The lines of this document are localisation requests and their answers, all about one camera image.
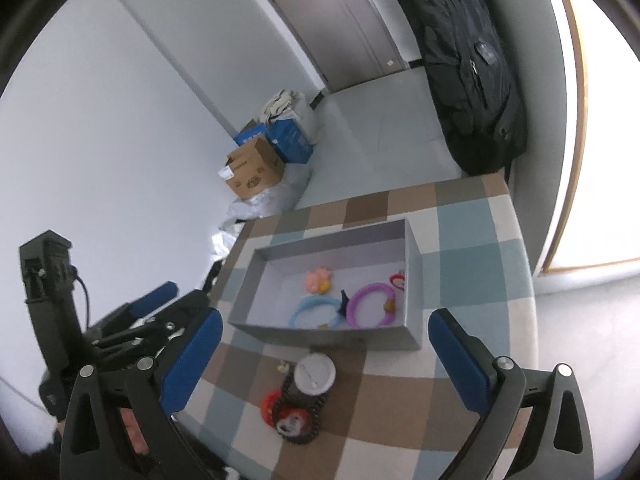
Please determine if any white round compact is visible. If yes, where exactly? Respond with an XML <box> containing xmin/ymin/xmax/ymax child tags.
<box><xmin>293</xmin><ymin>353</ymin><xmax>337</xmax><ymax>396</ymax></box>

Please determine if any clear plastic sheet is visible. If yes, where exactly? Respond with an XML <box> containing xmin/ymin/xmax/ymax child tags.
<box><xmin>210</xmin><ymin>164</ymin><xmax>314</xmax><ymax>267</ymax></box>

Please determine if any person's left hand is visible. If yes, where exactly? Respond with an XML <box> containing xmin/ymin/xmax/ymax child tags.
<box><xmin>119</xmin><ymin>406</ymin><xmax>152</xmax><ymax>457</ymax></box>

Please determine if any white bag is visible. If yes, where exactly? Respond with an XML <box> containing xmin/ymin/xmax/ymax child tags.
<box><xmin>260</xmin><ymin>88</ymin><xmax>321</xmax><ymax>147</ymax></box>

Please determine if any purple bangle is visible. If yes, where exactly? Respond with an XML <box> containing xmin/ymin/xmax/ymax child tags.
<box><xmin>346</xmin><ymin>283</ymin><xmax>399</xmax><ymax>330</ymax></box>

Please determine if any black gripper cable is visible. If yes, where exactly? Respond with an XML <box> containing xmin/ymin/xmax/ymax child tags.
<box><xmin>74</xmin><ymin>266</ymin><xmax>92</xmax><ymax>332</ymax></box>

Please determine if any pink and yellow charm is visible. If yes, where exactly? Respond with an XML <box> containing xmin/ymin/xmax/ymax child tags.
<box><xmin>305</xmin><ymin>268</ymin><xmax>334</xmax><ymax>295</ymax></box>

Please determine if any grey door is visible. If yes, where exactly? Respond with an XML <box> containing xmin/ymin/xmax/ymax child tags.
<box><xmin>239</xmin><ymin>0</ymin><xmax>409</xmax><ymax>94</ymax></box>

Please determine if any small blue carton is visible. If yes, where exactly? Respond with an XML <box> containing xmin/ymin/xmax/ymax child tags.
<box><xmin>233</xmin><ymin>119</ymin><xmax>271</xmax><ymax>149</ymax></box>

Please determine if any light blue bangle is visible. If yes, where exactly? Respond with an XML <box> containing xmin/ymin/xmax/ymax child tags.
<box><xmin>289</xmin><ymin>296</ymin><xmax>346</xmax><ymax>331</ymax></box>

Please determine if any black bead bracelet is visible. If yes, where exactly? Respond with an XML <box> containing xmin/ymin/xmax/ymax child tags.
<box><xmin>279</xmin><ymin>374</ymin><xmax>329</xmax><ymax>444</ymax></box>

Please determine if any black backpack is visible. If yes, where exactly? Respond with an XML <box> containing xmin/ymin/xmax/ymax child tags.
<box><xmin>394</xmin><ymin>0</ymin><xmax>529</xmax><ymax>177</ymax></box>

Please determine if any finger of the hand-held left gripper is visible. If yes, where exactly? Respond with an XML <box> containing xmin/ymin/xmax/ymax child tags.
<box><xmin>92</xmin><ymin>289</ymin><xmax>213</xmax><ymax>368</ymax></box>
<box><xmin>87</xmin><ymin>281</ymin><xmax>179</xmax><ymax>341</ymax></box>

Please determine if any red and white ornament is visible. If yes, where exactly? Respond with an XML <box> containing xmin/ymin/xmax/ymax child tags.
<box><xmin>262</xmin><ymin>389</ymin><xmax>311</xmax><ymax>436</ymax></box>

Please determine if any large blue carton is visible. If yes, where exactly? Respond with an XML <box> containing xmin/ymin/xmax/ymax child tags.
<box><xmin>265</xmin><ymin>118</ymin><xmax>315</xmax><ymax>165</ymax></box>

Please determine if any grey cardboard box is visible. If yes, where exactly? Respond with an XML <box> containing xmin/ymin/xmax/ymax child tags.
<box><xmin>227</xmin><ymin>218</ymin><xmax>423</xmax><ymax>352</ymax></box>

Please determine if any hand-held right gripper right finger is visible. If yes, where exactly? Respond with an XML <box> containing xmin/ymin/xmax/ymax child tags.
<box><xmin>428</xmin><ymin>308</ymin><xmax>596</xmax><ymax>480</ymax></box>

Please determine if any checkered tablecloth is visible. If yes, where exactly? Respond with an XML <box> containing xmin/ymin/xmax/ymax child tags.
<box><xmin>170</xmin><ymin>172</ymin><xmax>539</xmax><ymax>480</ymax></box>

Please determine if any brown cardboard box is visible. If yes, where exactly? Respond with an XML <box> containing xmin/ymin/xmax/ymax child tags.
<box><xmin>217</xmin><ymin>136</ymin><xmax>286</xmax><ymax>201</ymax></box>

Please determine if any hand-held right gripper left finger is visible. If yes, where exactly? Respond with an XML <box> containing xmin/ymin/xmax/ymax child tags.
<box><xmin>59</xmin><ymin>308</ymin><xmax>224</xmax><ymax>480</ymax></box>

